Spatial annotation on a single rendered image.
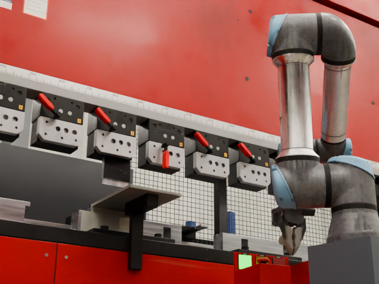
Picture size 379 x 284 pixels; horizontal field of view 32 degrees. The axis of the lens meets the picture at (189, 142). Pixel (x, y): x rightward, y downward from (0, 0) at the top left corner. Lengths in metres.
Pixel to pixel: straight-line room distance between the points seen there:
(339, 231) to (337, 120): 0.42
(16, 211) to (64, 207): 0.67
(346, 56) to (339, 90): 0.11
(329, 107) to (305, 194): 0.35
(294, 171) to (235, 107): 0.93
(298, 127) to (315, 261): 0.35
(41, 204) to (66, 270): 0.76
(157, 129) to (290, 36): 0.73
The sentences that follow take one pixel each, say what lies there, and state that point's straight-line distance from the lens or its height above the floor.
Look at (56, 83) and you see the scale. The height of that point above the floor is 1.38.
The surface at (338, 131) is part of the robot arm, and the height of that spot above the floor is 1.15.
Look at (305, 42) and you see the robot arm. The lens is 1.80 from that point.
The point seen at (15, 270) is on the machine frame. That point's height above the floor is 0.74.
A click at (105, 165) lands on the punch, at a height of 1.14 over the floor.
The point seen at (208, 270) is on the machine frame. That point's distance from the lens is 2.18.
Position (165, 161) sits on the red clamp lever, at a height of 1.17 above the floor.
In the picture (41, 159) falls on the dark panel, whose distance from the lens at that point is 2.70.
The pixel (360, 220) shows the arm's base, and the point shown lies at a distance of 1.68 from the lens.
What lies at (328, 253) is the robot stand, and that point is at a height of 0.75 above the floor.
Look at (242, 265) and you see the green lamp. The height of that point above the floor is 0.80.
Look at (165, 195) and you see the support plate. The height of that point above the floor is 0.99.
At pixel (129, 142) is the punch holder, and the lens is 2.25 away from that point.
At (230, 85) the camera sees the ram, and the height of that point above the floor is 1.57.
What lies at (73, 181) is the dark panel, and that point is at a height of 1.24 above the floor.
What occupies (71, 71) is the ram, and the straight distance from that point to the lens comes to 2.25.
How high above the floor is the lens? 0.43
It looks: 21 degrees up
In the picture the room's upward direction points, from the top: straight up
